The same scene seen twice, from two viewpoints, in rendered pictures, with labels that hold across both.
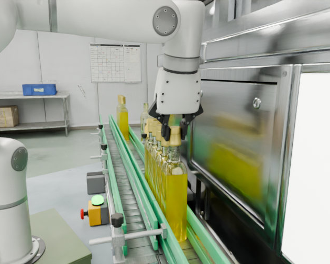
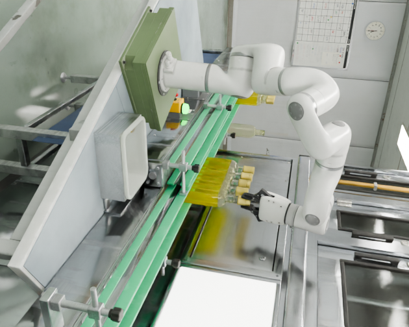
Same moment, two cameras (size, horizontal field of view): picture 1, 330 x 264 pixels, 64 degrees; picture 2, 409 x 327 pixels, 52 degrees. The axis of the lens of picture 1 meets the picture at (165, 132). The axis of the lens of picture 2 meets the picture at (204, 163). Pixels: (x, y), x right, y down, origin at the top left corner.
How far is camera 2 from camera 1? 0.92 m
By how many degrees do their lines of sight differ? 13
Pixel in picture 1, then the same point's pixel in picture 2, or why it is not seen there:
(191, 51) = (297, 224)
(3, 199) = (211, 85)
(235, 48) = (297, 246)
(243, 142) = (237, 246)
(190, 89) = (274, 218)
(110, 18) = (315, 196)
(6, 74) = not seen: outside the picture
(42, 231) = not seen: hidden behind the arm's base
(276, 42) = (294, 272)
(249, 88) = (271, 254)
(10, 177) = (227, 92)
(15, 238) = (180, 85)
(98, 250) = not seen: hidden behind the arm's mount
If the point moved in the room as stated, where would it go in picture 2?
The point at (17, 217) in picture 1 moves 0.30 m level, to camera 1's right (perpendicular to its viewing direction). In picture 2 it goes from (196, 88) to (190, 174)
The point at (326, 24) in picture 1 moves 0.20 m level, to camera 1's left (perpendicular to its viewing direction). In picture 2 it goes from (297, 296) to (305, 233)
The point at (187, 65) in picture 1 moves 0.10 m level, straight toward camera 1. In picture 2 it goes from (289, 220) to (288, 228)
